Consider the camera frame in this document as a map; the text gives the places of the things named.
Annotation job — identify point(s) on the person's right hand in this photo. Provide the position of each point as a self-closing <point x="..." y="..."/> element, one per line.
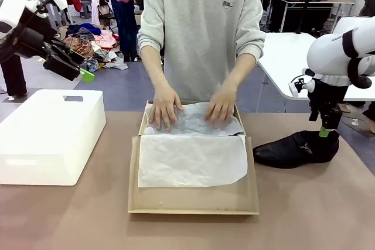
<point x="165" y="109"/>

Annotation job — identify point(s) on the pile of colourful clothes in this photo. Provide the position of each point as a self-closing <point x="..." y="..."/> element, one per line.
<point x="99" y="42"/>

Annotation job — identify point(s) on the person's left hand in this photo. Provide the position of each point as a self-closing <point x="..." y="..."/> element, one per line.
<point x="221" y="109"/>

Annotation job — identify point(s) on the white plastic storage box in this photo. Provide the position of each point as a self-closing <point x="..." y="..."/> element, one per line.
<point x="49" y="133"/>

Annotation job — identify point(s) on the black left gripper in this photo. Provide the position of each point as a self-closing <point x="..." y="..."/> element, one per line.
<point x="32" y="42"/>

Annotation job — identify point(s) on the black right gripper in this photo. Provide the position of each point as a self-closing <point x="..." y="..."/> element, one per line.
<point x="326" y="95"/>

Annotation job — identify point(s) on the mannequin with pink shirt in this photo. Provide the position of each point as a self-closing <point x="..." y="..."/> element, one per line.
<point x="121" y="4"/>

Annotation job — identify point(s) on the brown cardboard shoe box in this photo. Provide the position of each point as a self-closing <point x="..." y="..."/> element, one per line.
<point x="190" y="200"/>

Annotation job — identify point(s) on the black leather shoe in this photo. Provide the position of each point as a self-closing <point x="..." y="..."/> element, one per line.
<point x="284" y="152"/>

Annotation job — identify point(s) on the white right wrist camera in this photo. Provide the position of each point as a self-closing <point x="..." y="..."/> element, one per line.
<point x="296" y="87"/>

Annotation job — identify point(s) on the bystander in white coat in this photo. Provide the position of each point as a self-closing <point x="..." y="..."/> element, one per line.
<point x="13" y="77"/>

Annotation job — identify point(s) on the white tissue paper sheet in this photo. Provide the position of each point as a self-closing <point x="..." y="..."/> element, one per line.
<point x="190" y="162"/>

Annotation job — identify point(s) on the small cardboard carton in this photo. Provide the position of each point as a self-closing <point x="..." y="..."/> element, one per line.
<point x="139" y="18"/>

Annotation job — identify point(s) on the folding chair with white garment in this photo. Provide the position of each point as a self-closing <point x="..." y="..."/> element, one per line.
<point x="101" y="8"/>

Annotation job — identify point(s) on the wooden top desk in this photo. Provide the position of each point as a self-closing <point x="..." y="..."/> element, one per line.
<point x="316" y="0"/>

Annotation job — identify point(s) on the person in grey sweatshirt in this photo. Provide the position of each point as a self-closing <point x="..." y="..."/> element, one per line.
<point x="199" y="27"/>

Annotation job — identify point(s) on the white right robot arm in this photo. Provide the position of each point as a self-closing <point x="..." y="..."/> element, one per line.
<point x="325" y="54"/>

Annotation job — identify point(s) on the person's right forearm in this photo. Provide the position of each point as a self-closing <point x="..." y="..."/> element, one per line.
<point x="156" y="68"/>

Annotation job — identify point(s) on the person's left forearm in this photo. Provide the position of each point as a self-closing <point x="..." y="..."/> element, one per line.
<point x="240" y="71"/>

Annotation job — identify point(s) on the white table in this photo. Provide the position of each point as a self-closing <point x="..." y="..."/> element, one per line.
<point x="287" y="56"/>

